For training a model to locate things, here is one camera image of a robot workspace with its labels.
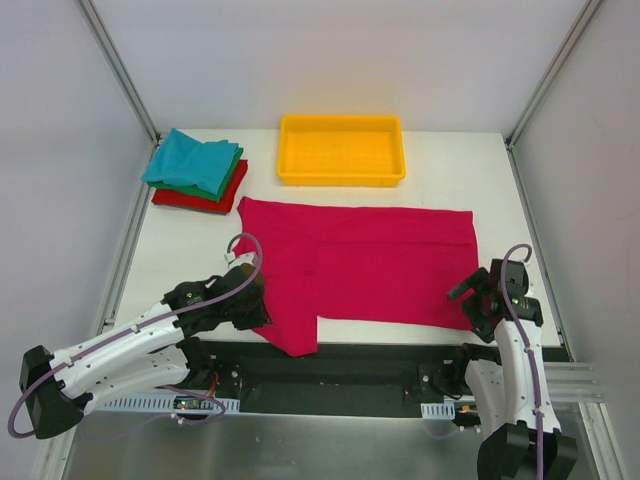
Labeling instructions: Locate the pink t shirt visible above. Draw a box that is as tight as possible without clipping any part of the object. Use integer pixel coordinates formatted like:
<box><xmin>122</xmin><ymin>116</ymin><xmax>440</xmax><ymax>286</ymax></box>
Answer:
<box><xmin>237</xmin><ymin>197</ymin><xmax>479</xmax><ymax>357</ymax></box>

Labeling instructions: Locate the yellow plastic tray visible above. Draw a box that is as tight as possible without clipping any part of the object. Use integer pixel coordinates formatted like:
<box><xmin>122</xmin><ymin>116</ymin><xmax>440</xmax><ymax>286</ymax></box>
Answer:
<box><xmin>276</xmin><ymin>114</ymin><xmax>406</xmax><ymax>187</ymax></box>

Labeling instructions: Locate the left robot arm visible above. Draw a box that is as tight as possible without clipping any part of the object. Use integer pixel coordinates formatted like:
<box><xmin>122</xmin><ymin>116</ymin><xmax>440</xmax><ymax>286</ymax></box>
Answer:
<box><xmin>16</xmin><ymin>263</ymin><xmax>270</xmax><ymax>440</ymax></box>

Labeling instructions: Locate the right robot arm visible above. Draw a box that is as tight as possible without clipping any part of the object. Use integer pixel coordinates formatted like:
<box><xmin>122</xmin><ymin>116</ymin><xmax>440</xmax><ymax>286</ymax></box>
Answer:
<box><xmin>432</xmin><ymin>259</ymin><xmax>578</xmax><ymax>479</ymax></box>

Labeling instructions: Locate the folded red t shirt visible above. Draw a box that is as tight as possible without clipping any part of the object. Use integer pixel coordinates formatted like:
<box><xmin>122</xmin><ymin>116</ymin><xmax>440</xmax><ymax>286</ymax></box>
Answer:
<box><xmin>152</xmin><ymin>159</ymin><xmax>248</xmax><ymax>215</ymax></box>

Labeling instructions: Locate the folded green t shirt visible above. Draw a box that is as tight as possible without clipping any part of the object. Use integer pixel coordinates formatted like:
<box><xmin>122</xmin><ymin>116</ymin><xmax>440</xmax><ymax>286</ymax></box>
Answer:
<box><xmin>142</xmin><ymin>142</ymin><xmax>244</xmax><ymax>201</ymax></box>

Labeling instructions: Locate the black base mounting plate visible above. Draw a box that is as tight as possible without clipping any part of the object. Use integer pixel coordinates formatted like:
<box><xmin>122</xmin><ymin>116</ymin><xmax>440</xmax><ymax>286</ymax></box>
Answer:
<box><xmin>94</xmin><ymin>335</ymin><xmax>574</xmax><ymax>419</ymax></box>

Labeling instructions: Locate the folded teal t shirt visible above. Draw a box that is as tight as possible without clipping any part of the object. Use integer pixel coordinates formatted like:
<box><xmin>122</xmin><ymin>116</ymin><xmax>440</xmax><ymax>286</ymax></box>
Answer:
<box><xmin>141</xmin><ymin>129</ymin><xmax>244</xmax><ymax>201</ymax></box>

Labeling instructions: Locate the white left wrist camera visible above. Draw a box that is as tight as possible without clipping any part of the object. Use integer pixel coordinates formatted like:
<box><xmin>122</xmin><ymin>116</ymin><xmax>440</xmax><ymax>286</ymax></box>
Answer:
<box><xmin>224</xmin><ymin>251</ymin><xmax>260</xmax><ymax>269</ymax></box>

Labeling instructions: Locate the aluminium front rail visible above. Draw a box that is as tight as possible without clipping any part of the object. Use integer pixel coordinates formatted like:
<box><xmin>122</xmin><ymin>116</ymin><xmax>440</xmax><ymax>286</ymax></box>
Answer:
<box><xmin>62</xmin><ymin>352</ymin><xmax>606</xmax><ymax>401</ymax></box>

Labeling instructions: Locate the aluminium rail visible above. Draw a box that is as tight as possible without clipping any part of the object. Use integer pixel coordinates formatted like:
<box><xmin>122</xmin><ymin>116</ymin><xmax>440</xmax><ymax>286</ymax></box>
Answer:
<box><xmin>505</xmin><ymin>144</ymin><xmax>574</xmax><ymax>351</ymax></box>
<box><xmin>89</xmin><ymin>142</ymin><xmax>159</xmax><ymax>337</ymax></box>
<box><xmin>62</xmin><ymin>352</ymin><xmax>606</xmax><ymax>401</ymax></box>

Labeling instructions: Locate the white slotted cable duct right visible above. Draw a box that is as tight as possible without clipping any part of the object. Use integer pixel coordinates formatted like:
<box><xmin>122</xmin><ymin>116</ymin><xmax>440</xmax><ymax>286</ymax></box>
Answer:
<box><xmin>420</xmin><ymin>401</ymin><xmax>456</xmax><ymax>421</ymax></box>

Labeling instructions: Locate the white slotted cable duct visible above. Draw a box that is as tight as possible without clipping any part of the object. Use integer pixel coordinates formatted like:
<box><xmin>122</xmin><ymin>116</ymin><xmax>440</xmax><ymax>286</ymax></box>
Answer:
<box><xmin>95</xmin><ymin>392</ymin><xmax>240</xmax><ymax>415</ymax></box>
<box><xmin>420</xmin><ymin>401</ymin><xmax>456</xmax><ymax>421</ymax></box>

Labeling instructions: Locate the aluminium right side rail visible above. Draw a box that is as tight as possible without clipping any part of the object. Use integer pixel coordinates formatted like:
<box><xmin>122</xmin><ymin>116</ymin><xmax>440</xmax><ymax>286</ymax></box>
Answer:
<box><xmin>505</xmin><ymin>144</ymin><xmax>574</xmax><ymax>351</ymax></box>

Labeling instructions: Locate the aluminium left side rail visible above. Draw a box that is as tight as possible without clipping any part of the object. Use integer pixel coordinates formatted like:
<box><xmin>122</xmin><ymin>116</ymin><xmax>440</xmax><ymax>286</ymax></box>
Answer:
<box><xmin>89</xmin><ymin>142</ymin><xmax>159</xmax><ymax>337</ymax></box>

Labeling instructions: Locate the white slotted cable duct left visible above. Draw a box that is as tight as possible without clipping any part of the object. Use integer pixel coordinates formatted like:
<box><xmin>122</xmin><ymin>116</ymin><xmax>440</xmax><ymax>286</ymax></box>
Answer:
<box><xmin>95</xmin><ymin>392</ymin><xmax>240</xmax><ymax>415</ymax></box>

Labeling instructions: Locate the aluminium corner post right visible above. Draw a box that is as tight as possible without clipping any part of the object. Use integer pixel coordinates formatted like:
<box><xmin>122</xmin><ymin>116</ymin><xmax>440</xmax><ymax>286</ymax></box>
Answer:
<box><xmin>505</xmin><ymin>0</ymin><xmax>605</xmax><ymax>151</ymax></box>

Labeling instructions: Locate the aluminium corner post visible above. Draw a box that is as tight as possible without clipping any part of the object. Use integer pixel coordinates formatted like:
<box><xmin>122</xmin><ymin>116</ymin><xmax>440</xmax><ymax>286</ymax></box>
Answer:
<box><xmin>505</xmin><ymin>0</ymin><xmax>605</xmax><ymax>151</ymax></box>
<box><xmin>76</xmin><ymin>0</ymin><xmax>162</xmax><ymax>146</ymax></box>

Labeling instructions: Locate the aluminium corner post left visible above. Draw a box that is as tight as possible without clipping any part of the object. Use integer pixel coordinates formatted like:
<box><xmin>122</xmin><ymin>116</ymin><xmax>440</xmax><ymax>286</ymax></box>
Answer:
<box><xmin>76</xmin><ymin>0</ymin><xmax>162</xmax><ymax>146</ymax></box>

